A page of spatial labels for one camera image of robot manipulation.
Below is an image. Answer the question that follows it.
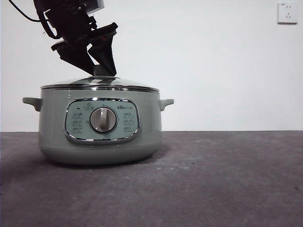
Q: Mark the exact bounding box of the glass lid with green knob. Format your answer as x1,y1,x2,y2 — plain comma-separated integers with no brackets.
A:
40,65,160,92

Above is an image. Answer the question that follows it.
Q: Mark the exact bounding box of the pale green electric pot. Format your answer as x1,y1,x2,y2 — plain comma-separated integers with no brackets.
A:
22,86,175,166

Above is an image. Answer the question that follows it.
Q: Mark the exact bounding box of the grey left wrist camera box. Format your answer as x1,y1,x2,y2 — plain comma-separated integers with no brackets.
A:
82,0,105,12

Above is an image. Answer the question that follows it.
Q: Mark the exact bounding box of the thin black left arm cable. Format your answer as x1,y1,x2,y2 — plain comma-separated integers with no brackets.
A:
8,0,43,22

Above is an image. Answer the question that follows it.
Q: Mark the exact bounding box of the white wall socket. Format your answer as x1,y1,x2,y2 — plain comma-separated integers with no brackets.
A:
277,2,298,25

